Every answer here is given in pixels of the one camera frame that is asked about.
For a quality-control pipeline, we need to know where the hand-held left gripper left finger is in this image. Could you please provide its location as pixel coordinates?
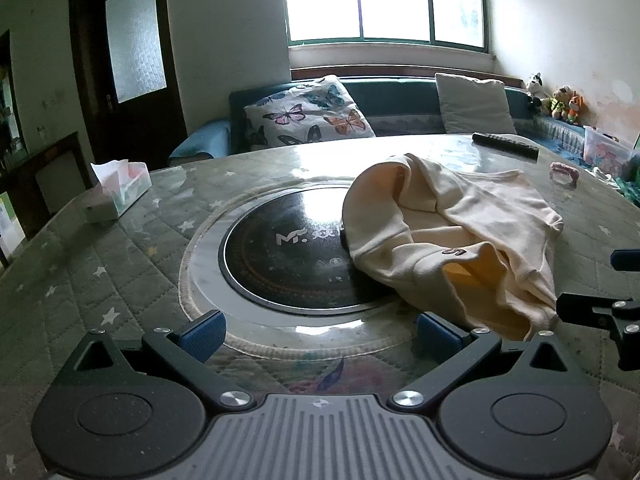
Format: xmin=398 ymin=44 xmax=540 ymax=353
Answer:
xmin=50 ymin=310 xmax=257 ymax=413

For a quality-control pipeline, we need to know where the orange plush toy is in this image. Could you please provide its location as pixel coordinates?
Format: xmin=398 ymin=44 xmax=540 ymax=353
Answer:
xmin=566 ymin=91 xmax=587 ymax=126

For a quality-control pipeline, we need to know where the black remote control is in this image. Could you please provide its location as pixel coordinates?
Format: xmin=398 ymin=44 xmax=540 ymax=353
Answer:
xmin=472 ymin=132 xmax=541 ymax=161

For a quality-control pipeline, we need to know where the clear plastic storage box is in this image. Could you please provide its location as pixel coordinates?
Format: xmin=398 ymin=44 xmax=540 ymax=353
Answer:
xmin=582 ymin=125 xmax=635 ymax=177

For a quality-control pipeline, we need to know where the dark wooden door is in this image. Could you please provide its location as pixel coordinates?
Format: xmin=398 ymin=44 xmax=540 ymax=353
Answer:
xmin=67 ymin=0 xmax=188 ymax=171

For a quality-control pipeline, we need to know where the blue sofa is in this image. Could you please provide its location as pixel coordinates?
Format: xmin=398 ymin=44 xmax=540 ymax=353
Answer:
xmin=168 ymin=76 xmax=640 ymax=196

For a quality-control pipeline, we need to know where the white tissue box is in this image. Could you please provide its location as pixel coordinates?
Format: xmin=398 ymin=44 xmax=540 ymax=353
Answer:
xmin=82 ymin=159 xmax=152 ymax=224

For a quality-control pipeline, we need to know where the pink hair tie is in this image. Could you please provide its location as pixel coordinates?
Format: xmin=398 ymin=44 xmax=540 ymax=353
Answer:
xmin=550 ymin=162 xmax=580 ymax=187

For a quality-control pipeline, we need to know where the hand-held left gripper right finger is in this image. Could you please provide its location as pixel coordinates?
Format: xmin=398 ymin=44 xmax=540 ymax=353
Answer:
xmin=389 ymin=311 xmax=588 ymax=411

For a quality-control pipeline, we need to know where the plain white pillow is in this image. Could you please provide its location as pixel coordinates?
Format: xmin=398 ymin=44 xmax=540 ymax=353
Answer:
xmin=435 ymin=72 xmax=517 ymax=136

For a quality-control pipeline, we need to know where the white carton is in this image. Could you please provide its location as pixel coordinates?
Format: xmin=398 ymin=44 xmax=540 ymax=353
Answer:
xmin=0 ymin=191 xmax=26 ymax=261

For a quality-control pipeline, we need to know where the cream garment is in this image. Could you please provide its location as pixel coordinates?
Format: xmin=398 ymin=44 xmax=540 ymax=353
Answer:
xmin=342 ymin=154 xmax=565 ymax=342

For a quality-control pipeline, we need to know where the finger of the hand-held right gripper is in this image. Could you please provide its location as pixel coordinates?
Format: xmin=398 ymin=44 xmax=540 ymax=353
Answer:
xmin=556 ymin=292 xmax=640 ymax=372
xmin=610 ymin=249 xmax=640 ymax=272

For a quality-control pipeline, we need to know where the yellow green plush toy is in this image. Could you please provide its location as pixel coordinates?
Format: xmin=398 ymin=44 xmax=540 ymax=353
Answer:
xmin=550 ymin=85 xmax=573 ymax=120

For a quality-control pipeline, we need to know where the black round induction cooktop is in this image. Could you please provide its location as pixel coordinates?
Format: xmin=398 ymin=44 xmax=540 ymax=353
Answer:
xmin=222 ymin=185 xmax=401 ymax=311

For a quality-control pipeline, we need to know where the butterfly print pillow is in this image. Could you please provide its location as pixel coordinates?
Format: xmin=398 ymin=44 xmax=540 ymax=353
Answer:
xmin=243 ymin=74 xmax=377 ymax=152

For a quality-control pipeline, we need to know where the green framed window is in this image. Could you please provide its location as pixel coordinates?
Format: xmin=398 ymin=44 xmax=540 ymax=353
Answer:
xmin=280 ymin=0 xmax=493 ymax=53

